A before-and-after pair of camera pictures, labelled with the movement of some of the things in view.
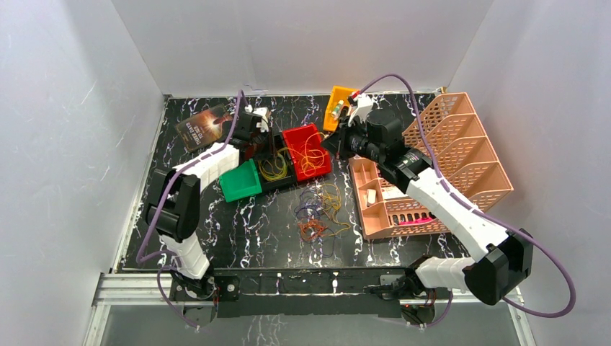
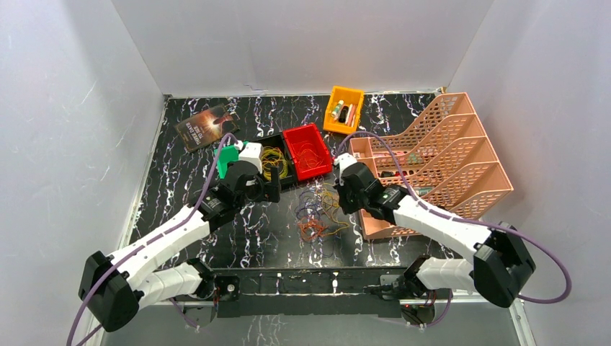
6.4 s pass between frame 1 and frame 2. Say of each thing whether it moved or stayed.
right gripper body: moved
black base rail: stayed
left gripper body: moved
